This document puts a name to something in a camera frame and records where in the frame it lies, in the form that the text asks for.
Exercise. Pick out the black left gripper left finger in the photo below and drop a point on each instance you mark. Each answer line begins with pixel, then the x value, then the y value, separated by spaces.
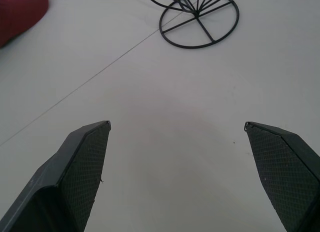
pixel 75 172

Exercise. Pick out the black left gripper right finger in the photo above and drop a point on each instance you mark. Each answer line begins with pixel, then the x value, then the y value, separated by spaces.
pixel 287 172

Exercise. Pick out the dark red cloth object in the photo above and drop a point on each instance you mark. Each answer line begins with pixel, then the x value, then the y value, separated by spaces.
pixel 17 14

